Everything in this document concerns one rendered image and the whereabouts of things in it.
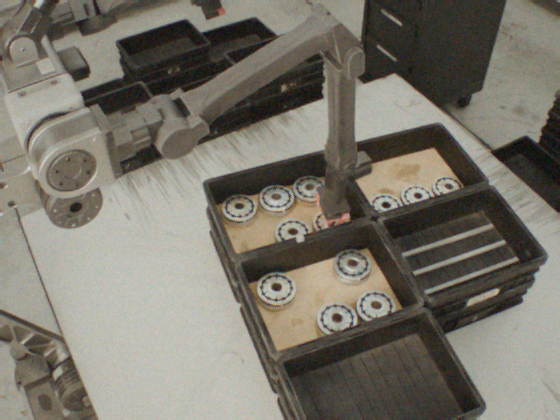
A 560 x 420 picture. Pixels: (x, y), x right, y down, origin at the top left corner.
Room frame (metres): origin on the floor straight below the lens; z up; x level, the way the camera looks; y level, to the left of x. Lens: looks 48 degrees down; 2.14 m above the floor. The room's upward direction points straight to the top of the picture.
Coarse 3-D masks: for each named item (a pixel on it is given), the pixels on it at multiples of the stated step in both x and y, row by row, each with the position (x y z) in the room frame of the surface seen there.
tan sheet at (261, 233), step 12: (324, 180) 1.30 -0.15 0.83; (264, 216) 1.16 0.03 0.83; (288, 216) 1.16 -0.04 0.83; (300, 216) 1.16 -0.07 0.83; (312, 216) 1.16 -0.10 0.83; (228, 228) 1.11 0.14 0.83; (240, 228) 1.11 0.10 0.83; (252, 228) 1.11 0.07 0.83; (264, 228) 1.11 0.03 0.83; (240, 240) 1.07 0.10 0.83; (252, 240) 1.07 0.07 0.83; (264, 240) 1.07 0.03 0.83; (240, 252) 1.02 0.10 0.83
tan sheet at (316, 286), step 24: (312, 264) 0.98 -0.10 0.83; (312, 288) 0.90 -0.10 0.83; (336, 288) 0.90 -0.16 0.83; (360, 288) 0.90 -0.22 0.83; (384, 288) 0.90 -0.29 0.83; (264, 312) 0.83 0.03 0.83; (288, 312) 0.83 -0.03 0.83; (312, 312) 0.83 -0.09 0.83; (288, 336) 0.76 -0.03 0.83; (312, 336) 0.76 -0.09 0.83
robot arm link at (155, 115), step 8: (144, 104) 0.86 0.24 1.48; (152, 104) 0.86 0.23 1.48; (160, 104) 0.87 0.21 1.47; (168, 104) 0.87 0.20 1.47; (176, 104) 0.88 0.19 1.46; (144, 112) 0.84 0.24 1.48; (152, 112) 0.84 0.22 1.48; (160, 112) 0.85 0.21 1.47; (168, 112) 0.85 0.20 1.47; (176, 112) 0.85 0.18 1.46; (144, 120) 0.82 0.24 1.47; (152, 120) 0.82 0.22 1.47; (160, 120) 0.82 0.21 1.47; (168, 120) 0.83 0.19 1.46; (152, 128) 0.81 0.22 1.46; (152, 136) 0.81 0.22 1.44
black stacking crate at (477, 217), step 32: (480, 192) 1.17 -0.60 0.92; (384, 224) 1.06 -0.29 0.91; (416, 224) 1.10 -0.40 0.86; (448, 224) 1.13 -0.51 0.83; (480, 224) 1.13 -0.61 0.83; (512, 224) 1.06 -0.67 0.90; (416, 256) 1.01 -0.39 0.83; (448, 256) 1.01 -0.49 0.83; (480, 256) 1.01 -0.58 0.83; (512, 256) 1.01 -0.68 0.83; (448, 288) 0.90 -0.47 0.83; (512, 288) 0.90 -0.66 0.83
